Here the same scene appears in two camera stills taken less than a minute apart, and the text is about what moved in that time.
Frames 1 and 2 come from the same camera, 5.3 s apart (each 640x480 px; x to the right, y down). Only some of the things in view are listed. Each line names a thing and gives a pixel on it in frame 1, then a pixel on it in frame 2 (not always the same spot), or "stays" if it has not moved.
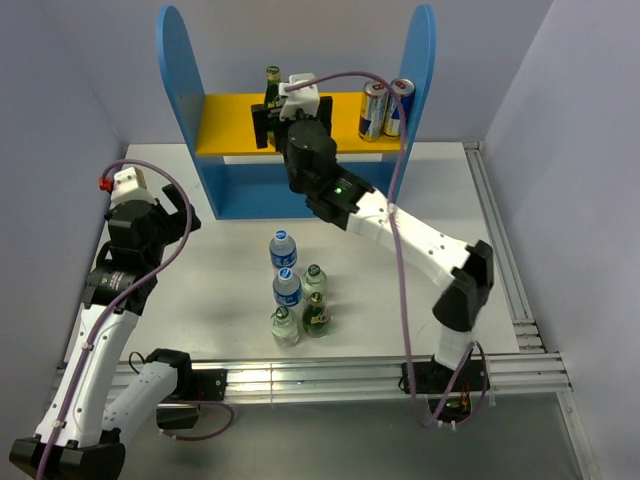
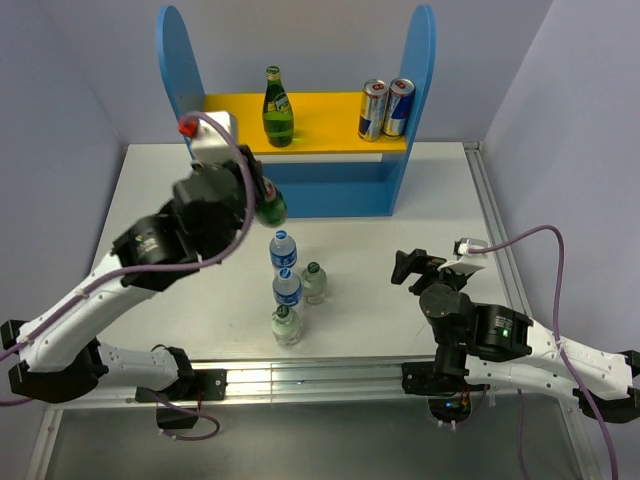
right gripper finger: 260,120 -> 418,262
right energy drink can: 406,90 stays
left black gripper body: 168,228 -> 242,171
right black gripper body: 281,128 -> 447,276
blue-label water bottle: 283,250 stays
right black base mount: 432,379 stays
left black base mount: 192,385 stays
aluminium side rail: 529,336 stays
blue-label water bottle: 287,289 stays
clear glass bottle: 284,331 stays
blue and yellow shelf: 245,182 stays
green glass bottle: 316,318 -> 272,208
